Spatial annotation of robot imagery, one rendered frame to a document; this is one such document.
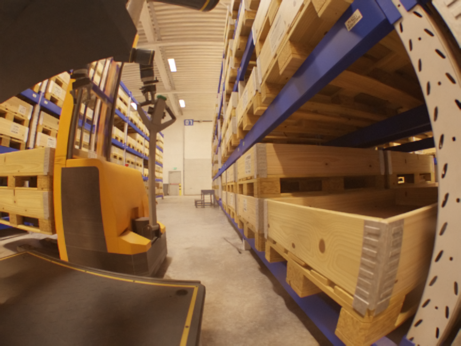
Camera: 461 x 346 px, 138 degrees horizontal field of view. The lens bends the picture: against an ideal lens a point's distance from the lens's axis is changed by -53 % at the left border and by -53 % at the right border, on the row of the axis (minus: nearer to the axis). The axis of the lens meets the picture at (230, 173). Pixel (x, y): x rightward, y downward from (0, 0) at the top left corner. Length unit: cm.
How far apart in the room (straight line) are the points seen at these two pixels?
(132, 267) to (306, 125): 176
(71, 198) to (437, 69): 172
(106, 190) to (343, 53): 135
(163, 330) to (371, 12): 91
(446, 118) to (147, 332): 74
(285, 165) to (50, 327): 133
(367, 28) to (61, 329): 104
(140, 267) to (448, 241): 141
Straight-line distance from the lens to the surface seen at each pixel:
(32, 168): 186
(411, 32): 49
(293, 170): 126
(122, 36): 49
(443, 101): 42
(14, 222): 216
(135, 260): 133
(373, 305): 46
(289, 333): 101
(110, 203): 130
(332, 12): 66
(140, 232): 158
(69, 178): 150
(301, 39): 88
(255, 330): 102
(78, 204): 145
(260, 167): 118
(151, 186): 148
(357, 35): 59
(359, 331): 52
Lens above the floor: 69
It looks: 4 degrees up
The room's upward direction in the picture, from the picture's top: 1 degrees counter-clockwise
